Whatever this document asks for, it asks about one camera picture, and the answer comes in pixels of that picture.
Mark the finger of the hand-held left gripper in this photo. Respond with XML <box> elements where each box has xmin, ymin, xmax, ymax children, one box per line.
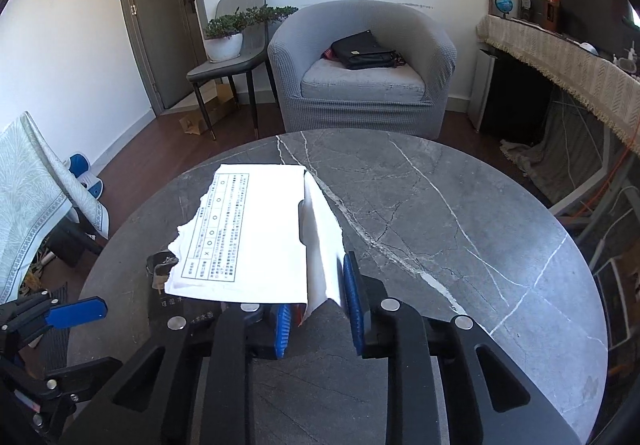
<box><xmin>0</xmin><ymin>292</ymin><xmax>108</xmax><ymax>353</ymax></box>
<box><xmin>15</xmin><ymin>357</ymin><xmax>123</xmax><ymax>408</ymax></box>

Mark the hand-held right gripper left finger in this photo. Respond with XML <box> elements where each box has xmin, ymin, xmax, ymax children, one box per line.
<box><xmin>59</xmin><ymin>302</ymin><xmax>293</xmax><ymax>445</ymax></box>

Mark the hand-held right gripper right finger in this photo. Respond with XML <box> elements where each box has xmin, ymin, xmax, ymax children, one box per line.
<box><xmin>341</xmin><ymin>251</ymin><xmax>583</xmax><ymax>445</ymax></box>

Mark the white torn card package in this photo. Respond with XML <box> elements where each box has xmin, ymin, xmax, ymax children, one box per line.
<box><xmin>164</xmin><ymin>164</ymin><xmax>347</xmax><ymax>326</ymax></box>

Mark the black small packet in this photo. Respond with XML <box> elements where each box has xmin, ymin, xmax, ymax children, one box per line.
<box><xmin>146</xmin><ymin>251</ymin><xmax>221</xmax><ymax>341</ymax></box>

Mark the pale green patterned cloth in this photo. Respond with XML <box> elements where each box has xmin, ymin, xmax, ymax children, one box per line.
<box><xmin>0</xmin><ymin>111</ymin><xmax>111</xmax><ymax>306</ymax></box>

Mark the cardboard box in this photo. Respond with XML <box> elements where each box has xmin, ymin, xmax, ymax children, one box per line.
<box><xmin>180</xmin><ymin>84</ymin><xmax>237</xmax><ymax>136</ymax></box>

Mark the white tower appliance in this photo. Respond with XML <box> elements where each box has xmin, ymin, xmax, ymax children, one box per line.
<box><xmin>469</xmin><ymin>48</ymin><xmax>501</xmax><ymax>133</ymax></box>

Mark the black handbag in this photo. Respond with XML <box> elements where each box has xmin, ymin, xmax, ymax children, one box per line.
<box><xmin>331</xmin><ymin>30</ymin><xmax>401</xmax><ymax>71</ymax></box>

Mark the grey hanging cloth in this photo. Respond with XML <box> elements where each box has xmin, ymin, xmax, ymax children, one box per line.
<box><xmin>500</xmin><ymin>95</ymin><xmax>608</xmax><ymax>206</ymax></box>

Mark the grey dining chair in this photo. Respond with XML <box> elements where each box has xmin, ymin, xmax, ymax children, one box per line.
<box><xmin>186</xmin><ymin>0</ymin><xmax>281</xmax><ymax>141</ymax></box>

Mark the grey armchair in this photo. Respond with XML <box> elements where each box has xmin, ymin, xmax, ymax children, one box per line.
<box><xmin>267</xmin><ymin>0</ymin><xmax>457</xmax><ymax>141</ymax></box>

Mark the potted green plant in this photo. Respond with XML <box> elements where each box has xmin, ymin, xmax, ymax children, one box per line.
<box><xmin>202</xmin><ymin>5</ymin><xmax>299</xmax><ymax>63</ymax></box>

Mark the grey door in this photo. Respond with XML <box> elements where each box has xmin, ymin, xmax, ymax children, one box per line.
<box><xmin>114</xmin><ymin>0</ymin><xmax>208</xmax><ymax>116</ymax></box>

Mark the desk with beige fringed cloth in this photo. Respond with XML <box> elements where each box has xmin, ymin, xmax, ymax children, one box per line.
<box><xmin>475</xmin><ymin>14</ymin><xmax>640</xmax><ymax>148</ymax></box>

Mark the brown wooden speaker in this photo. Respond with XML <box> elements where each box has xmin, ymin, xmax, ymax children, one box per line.
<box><xmin>530</xmin><ymin>0</ymin><xmax>558</xmax><ymax>32</ymax></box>

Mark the white small desk appliance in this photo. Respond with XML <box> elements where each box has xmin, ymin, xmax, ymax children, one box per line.
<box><xmin>612</xmin><ymin>40</ymin><xmax>640</xmax><ymax>73</ymax></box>

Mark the black monitor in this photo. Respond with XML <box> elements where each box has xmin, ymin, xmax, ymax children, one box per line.
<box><xmin>559</xmin><ymin>0</ymin><xmax>632</xmax><ymax>58</ymax></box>

